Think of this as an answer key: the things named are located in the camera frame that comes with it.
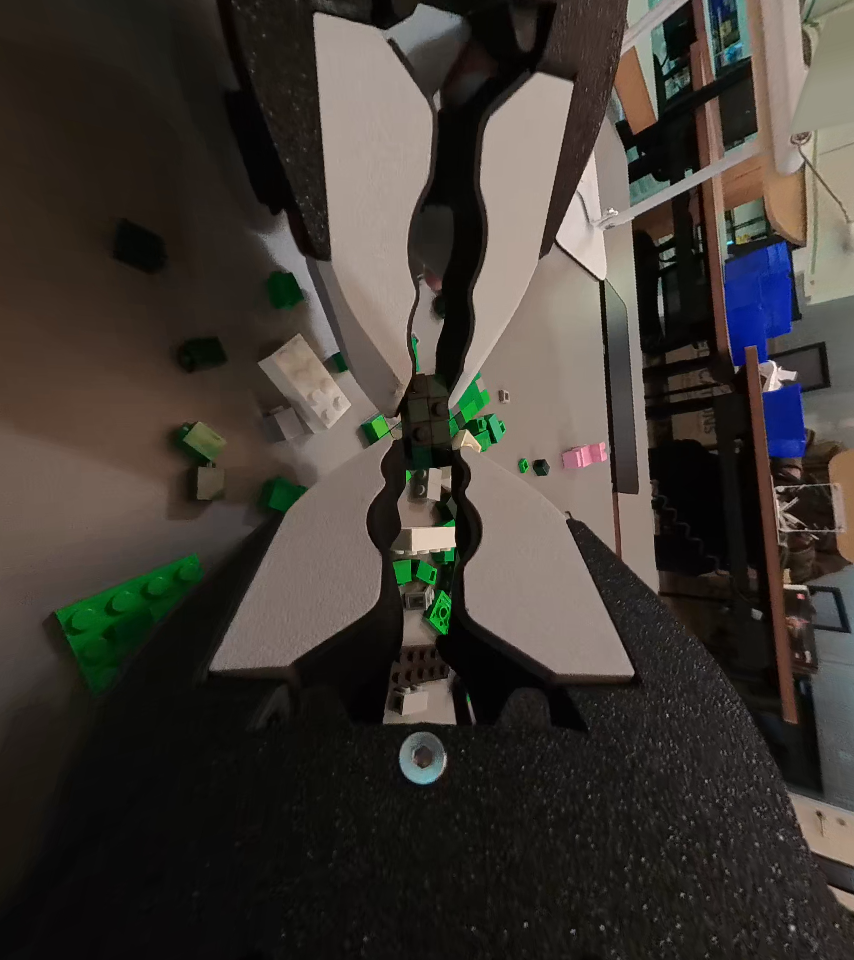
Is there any green mosaic brick plate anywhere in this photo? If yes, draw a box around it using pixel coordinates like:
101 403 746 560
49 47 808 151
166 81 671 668
449 373 509 450

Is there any black office chair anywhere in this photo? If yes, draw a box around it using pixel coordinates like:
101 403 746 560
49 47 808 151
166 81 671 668
614 112 705 196

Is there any light green brick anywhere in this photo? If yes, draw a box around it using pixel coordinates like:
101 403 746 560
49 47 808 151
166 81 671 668
175 421 227 462

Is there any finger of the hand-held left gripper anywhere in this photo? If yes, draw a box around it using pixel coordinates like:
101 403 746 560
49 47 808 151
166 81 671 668
313 11 446 417
438 69 578 410

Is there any dark green brick assembly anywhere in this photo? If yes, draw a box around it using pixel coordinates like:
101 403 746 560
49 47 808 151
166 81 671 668
400 371 450 451

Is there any grey desk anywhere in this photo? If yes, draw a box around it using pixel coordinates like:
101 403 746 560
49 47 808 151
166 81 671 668
0 0 649 826

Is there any wooden table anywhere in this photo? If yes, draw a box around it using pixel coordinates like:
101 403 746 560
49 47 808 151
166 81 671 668
744 345 803 725
685 0 735 361

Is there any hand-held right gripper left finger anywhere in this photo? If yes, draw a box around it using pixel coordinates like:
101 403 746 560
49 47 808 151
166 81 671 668
208 439 408 724

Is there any blue storage bin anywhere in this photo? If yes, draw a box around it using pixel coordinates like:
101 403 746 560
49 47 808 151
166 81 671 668
760 382 806 459
723 240 803 365

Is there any black studded plate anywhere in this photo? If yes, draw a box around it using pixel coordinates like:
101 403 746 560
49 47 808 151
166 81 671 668
389 645 449 684

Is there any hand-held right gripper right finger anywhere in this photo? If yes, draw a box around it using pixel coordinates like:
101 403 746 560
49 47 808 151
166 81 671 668
446 450 638 723

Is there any white studded brick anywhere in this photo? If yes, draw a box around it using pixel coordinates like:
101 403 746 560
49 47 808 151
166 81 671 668
258 333 353 432
391 525 458 560

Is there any green wedge plate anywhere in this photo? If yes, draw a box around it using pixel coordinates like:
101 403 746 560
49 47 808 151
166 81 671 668
54 553 204 695

